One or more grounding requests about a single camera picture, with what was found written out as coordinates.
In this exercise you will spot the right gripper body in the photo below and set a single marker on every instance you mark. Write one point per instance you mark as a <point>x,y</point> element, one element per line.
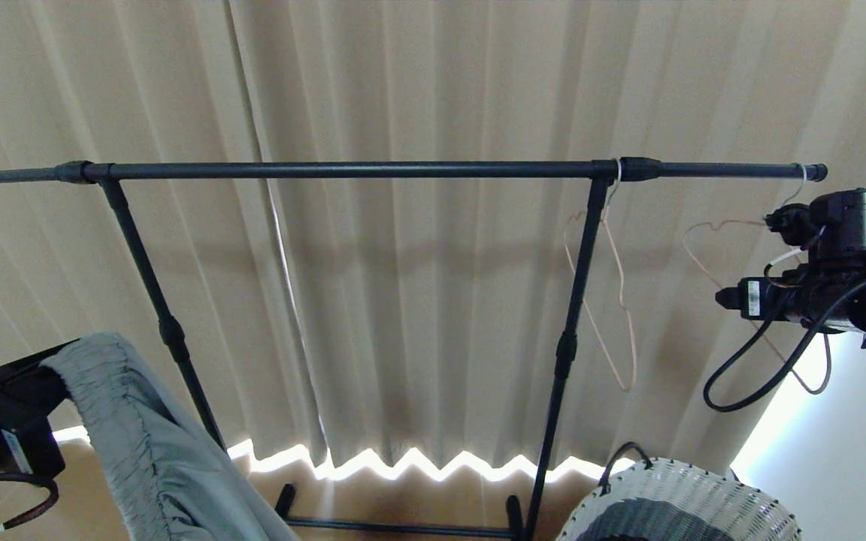
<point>786,300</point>

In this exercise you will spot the pink clothes hanger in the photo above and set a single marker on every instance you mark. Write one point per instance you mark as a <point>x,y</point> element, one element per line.
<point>633,353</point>
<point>737,222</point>

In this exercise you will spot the pale grey shorts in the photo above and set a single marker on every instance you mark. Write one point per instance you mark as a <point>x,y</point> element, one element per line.
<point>147,451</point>

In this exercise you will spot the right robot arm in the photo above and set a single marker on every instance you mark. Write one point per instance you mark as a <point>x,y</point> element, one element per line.
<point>858,222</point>

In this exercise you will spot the white laundry basket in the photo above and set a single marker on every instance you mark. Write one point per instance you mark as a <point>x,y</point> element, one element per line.
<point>688,488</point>

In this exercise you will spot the black clothes rack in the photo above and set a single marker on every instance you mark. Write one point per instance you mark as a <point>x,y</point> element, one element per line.
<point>328,170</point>

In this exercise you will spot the beige curtain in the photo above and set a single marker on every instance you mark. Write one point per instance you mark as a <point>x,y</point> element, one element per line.
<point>403,300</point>

